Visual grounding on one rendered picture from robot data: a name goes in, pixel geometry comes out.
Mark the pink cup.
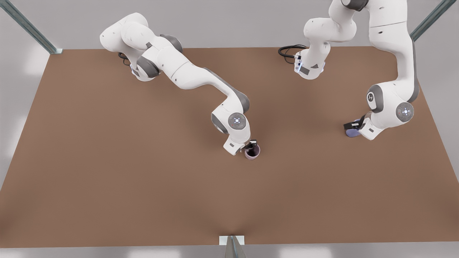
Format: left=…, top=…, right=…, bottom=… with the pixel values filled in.
left=245, top=144, right=261, bottom=160

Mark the purple cup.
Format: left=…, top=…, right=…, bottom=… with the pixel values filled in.
left=345, top=119, right=361, bottom=138

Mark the silver frame post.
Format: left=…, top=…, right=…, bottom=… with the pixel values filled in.
left=410, top=0, right=456, bottom=42
left=0, top=0, right=63, bottom=55
left=219, top=235, right=247, bottom=258

